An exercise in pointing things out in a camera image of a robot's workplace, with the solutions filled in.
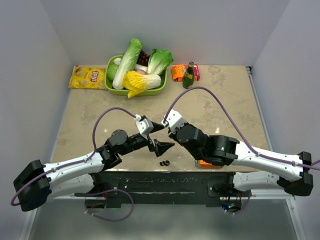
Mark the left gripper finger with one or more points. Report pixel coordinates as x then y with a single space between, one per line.
161 147
152 127

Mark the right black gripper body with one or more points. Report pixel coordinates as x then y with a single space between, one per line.
197 156

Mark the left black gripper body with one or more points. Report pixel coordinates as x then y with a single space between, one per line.
136 143

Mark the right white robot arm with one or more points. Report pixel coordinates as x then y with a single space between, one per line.
274 170

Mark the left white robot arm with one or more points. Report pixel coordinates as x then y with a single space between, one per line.
37 181

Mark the orange sponge pack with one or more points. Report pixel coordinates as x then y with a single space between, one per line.
204 165

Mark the yellow napa cabbage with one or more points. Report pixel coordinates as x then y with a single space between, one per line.
137 83

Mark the green glass bottle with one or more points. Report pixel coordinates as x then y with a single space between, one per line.
189 76

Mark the orange snack box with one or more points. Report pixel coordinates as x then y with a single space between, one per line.
178 72

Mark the green lettuce leaf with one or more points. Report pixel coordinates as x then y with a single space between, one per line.
158 61

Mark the pink snack box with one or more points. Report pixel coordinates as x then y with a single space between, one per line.
196 72

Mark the dark red grapes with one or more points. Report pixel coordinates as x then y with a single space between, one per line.
143 59

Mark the yellow Lays chips bag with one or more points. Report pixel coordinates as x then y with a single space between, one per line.
87 77

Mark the green round cabbage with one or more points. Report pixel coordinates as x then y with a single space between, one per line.
111 71

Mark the tall green napa cabbage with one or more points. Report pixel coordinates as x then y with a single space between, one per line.
127 63

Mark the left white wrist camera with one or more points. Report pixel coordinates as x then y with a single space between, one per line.
144 125

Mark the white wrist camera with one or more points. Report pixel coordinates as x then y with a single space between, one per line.
144 125
173 122

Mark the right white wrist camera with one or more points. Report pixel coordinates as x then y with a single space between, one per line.
173 122

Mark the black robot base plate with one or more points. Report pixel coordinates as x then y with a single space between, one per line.
159 188

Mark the aluminium rail right edge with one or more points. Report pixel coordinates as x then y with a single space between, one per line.
249 72

